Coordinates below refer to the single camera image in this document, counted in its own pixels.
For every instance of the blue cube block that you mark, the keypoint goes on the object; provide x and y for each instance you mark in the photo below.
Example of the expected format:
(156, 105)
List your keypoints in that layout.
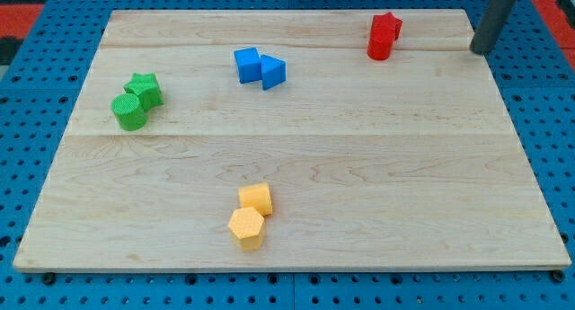
(248, 65)

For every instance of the green cylinder block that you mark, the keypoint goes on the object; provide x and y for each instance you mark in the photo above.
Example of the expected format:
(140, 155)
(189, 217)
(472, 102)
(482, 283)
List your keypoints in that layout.
(128, 111)

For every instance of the wooden board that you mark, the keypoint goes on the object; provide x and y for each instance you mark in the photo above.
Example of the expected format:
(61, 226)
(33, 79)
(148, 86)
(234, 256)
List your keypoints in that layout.
(408, 164)

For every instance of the red star block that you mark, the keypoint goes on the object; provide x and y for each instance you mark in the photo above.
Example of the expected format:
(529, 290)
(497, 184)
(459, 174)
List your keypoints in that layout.
(386, 27)

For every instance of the green star block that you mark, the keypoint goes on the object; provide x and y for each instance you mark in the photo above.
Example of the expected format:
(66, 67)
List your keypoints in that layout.
(146, 88)

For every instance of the red cylinder block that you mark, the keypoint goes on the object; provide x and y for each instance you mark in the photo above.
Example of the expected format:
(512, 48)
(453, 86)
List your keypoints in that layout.
(380, 43)

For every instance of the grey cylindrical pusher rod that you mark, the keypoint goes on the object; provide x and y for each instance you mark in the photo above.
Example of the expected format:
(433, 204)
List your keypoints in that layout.
(491, 25)

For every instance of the yellow hexagon block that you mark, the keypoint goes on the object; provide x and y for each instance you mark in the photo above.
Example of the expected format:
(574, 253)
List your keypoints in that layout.
(247, 229)

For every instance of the blue triangular prism block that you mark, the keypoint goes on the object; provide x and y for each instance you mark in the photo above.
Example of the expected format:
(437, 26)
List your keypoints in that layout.
(273, 72)

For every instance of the yellow cube block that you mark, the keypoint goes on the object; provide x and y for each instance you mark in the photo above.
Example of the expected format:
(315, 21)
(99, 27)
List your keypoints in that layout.
(256, 196)

